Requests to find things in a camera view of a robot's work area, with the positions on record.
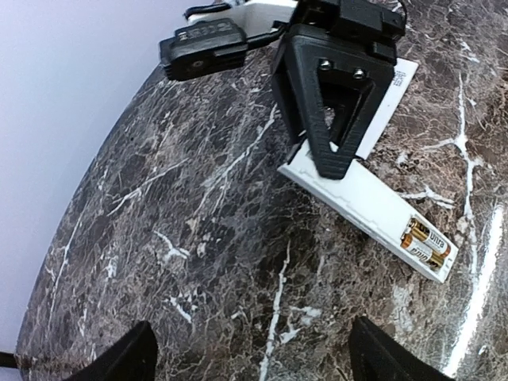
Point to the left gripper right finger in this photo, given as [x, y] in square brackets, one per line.
[376, 356]

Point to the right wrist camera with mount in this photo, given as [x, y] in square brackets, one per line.
[218, 37]

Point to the white remote control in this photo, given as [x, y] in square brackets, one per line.
[368, 203]

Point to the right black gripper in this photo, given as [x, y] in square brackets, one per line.
[331, 71]

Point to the white battery cover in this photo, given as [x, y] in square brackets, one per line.
[404, 72]

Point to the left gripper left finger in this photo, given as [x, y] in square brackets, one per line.
[133, 357]

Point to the small AAA battery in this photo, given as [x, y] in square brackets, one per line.
[420, 250]

